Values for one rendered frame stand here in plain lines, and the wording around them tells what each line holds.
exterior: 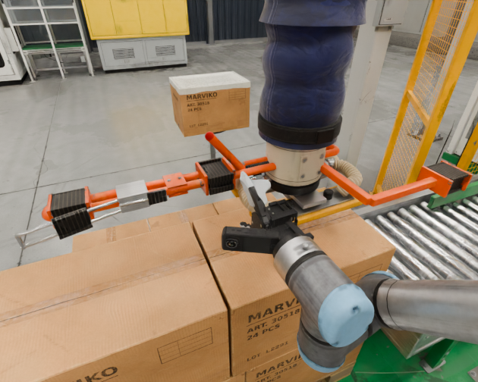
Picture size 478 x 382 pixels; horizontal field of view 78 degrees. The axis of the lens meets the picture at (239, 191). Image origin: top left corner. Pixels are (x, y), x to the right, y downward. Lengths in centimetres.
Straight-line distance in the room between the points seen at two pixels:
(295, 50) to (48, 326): 90
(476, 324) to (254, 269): 60
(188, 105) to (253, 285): 184
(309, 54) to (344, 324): 52
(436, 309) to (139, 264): 79
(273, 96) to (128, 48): 733
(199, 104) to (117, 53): 561
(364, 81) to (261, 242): 185
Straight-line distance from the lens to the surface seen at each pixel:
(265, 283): 92
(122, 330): 88
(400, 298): 59
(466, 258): 190
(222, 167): 80
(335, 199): 93
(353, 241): 110
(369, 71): 230
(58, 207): 75
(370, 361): 197
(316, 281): 50
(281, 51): 72
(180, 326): 85
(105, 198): 78
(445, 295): 54
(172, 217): 180
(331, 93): 75
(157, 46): 808
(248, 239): 58
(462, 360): 220
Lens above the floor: 166
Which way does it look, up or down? 35 degrees down
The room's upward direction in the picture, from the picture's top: straight up
